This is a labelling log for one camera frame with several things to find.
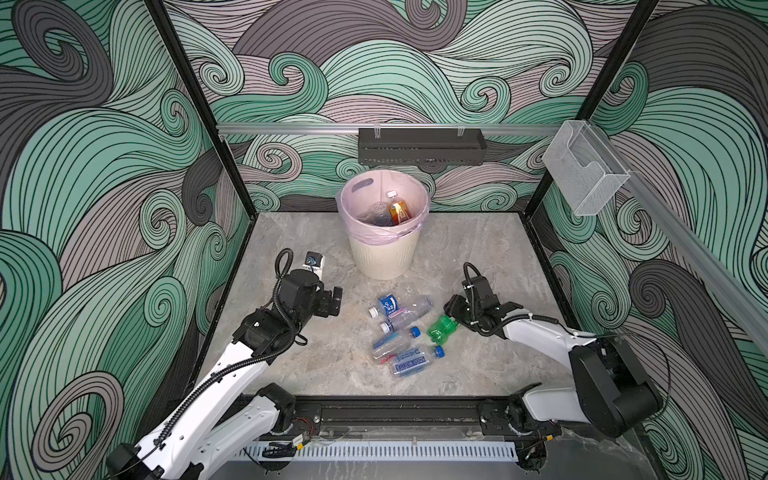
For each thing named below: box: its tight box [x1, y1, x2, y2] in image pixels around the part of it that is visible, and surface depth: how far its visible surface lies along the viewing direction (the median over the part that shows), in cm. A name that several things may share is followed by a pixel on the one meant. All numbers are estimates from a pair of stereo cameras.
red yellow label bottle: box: [386, 190, 412, 225], surface depth 100 cm
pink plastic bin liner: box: [336, 170, 431, 246], surface depth 94 cm
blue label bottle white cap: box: [368, 294, 432, 320], surface depth 90 cm
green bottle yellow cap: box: [427, 315, 461, 346], surface depth 86 cm
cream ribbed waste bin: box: [348, 230, 421, 281], surface depth 92 cm
